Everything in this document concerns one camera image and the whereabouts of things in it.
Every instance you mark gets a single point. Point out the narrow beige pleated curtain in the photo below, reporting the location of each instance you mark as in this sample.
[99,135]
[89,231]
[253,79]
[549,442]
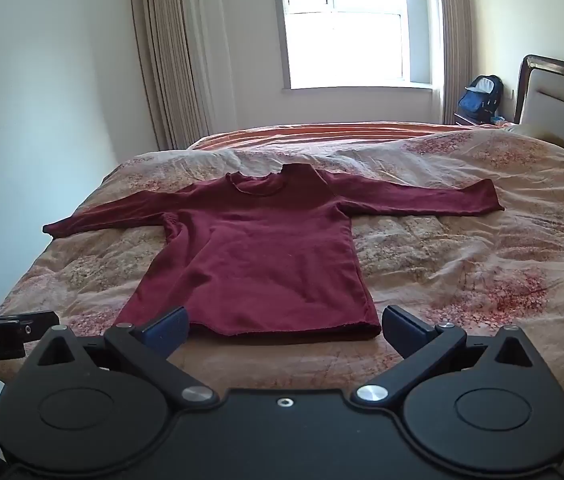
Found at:
[454,40]

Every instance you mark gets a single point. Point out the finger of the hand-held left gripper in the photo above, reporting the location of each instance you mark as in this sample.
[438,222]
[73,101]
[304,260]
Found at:
[39,324]

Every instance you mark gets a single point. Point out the white framed window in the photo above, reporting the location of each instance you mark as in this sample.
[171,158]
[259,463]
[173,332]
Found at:
[346,25]

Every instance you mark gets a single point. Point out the dark wooden nightstand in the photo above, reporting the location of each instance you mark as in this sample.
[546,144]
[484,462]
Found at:
[469,120]

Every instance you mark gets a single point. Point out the floral beige quilt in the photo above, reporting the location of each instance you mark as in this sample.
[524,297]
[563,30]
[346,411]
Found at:
[461,270]

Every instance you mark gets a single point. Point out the maroon long-sleeve sweater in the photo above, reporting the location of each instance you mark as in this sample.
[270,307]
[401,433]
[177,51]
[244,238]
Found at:
[262,255]

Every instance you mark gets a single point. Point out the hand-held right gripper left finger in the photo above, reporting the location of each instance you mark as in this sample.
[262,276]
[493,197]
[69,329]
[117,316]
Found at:
[168,331]

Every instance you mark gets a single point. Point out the orange striped bed sheet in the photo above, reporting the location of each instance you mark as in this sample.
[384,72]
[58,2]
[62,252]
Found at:
[341,132]

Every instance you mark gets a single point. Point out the wooden padded headboard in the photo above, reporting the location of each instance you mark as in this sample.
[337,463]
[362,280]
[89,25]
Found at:
[556,95]

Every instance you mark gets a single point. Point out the blue black backpack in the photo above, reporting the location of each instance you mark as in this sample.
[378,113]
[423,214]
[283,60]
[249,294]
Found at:
[481,96]

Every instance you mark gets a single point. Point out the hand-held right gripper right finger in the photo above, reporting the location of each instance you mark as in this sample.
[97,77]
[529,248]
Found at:
[401,329]

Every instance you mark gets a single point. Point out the wide beige pleated curtain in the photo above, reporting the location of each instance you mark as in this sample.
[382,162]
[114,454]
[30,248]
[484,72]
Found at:
[182,55]

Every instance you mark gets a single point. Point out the olive pillow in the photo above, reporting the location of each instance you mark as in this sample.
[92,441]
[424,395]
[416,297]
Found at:
[541,135]

